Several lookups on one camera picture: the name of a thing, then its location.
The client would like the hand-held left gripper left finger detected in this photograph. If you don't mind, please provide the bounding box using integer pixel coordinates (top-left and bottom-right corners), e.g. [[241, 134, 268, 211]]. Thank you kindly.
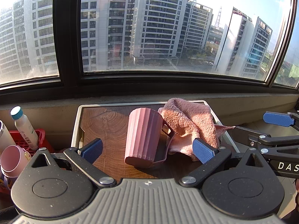
[[24, 138, 117, 188]]

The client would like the dark window frame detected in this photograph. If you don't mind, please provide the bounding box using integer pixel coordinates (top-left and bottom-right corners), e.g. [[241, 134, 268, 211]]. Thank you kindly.
[[0, 0, 299, 98]]

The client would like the pink ribbed cup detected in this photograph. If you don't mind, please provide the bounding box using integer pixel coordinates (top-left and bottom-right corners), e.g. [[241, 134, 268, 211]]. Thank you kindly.
[[124, 107, 175, 168]]

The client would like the pink lidded kids cup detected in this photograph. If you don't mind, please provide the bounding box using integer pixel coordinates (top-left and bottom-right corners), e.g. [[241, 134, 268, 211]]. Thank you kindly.
[[0, 145, 32, 193]]

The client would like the red plastic basket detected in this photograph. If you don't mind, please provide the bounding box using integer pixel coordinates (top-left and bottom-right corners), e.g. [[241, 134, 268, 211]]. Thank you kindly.
[[8, 128, 55, 154]]

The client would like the wooden tray with white rim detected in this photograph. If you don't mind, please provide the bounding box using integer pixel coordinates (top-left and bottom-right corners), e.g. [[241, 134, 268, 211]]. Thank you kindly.
[[71, 100, 240, 180]]

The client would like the white steel tumbler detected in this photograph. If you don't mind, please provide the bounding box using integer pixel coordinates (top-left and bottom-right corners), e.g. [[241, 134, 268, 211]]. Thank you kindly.
[[0, 120, 17, 155]]

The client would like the pink fluffy towel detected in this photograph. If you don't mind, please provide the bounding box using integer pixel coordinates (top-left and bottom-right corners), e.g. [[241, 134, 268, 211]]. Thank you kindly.
[[158, 98, 236, 161]]

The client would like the concrete window sill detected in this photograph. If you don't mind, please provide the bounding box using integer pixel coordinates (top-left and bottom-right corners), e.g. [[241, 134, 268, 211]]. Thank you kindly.
[[0, 84, 299, 131]]

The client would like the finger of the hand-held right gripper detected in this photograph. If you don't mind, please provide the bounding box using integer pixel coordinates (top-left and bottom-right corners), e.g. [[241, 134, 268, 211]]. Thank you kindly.
[[263, 111, 299, 132], [231, 126, 299, 155]]

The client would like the white bottle with teal cap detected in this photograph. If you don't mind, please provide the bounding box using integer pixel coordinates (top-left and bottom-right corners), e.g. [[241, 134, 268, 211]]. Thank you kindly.
[[10, 106, 40, 150]]

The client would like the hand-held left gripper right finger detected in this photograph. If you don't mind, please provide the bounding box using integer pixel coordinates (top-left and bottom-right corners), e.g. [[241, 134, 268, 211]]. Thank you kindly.
[[179, 138, 269, 188]]

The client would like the row of apartment buildings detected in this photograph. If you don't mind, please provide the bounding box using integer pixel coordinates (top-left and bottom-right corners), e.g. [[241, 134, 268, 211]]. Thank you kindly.
[[0, 0, 274, 78]]

